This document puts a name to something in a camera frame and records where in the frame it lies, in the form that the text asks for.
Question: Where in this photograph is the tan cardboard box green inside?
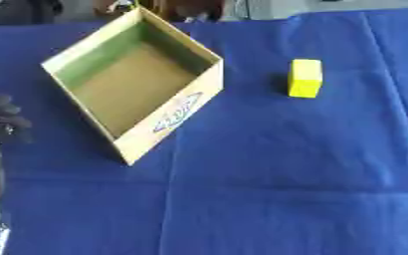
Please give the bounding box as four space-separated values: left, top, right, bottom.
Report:
38 5 227 166

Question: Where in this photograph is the dark chair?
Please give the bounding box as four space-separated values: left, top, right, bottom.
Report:
0 0 65 27

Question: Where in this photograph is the brown wooden furniture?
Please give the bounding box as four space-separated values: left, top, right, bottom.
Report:
93 0 225 24

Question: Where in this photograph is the yellow rectangular block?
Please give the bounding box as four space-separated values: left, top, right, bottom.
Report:
286 58 324 100

